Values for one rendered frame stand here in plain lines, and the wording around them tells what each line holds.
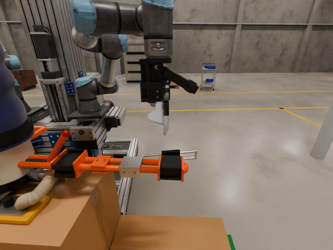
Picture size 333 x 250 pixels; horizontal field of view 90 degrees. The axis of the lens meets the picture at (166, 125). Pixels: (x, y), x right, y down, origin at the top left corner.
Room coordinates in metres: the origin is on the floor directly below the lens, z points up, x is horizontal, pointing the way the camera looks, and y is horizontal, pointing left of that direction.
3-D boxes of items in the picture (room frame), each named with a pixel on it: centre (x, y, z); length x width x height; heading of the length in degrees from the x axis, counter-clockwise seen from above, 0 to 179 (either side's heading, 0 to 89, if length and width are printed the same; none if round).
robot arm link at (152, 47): (0.48, 0.02, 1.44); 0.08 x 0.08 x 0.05
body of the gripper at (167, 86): (0.49, 0.03, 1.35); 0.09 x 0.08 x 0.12; 92
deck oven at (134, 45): (8.30, 1.24, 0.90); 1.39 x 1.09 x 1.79; 93
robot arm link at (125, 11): (0.56, 0.09, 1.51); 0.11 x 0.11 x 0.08; 30
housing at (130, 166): (0.46, 0.12, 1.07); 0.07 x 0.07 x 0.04; 86
